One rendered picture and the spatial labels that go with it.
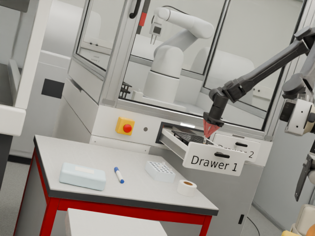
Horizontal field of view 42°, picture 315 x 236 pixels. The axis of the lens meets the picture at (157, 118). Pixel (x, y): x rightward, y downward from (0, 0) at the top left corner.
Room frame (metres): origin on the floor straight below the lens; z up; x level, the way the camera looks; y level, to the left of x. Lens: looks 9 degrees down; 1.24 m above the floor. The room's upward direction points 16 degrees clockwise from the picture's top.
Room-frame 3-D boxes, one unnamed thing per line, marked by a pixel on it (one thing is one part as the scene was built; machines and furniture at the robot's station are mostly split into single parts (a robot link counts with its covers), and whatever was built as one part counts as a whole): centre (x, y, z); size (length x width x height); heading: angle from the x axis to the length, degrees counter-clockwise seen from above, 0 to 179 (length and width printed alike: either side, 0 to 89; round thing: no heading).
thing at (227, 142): (2.15, -0.45, 0.87); 0.29 x 0.02 x 0.11; 114
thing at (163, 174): (1.63, -0.07, 0.78); 0.12 x 0.08 x 0.04; 24
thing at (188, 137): (1.91, -0.21, 0.87); 0.22 x 0.18 x 0.06; 24
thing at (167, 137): (1.92, -0.21, 0.86); 0.40 x 0.26 x 0.06; 24
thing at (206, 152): (1.73, -0.29, 0.87); 0.29 x 0.02 x 0.11; 114
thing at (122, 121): (1.87, 0.13, 0.88); 0.07 x 0.05 x 0.07; 114
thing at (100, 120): (2.48, 0.00, 0.87); 1.02 x 0.95 x 0.14; 114
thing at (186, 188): (1.51, -0.18, 0.78); 0.07 x 0.07 x 0.04
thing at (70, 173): (1.31, 0.19, 0.78); 0.15 x 0.10 x 0.04; 102
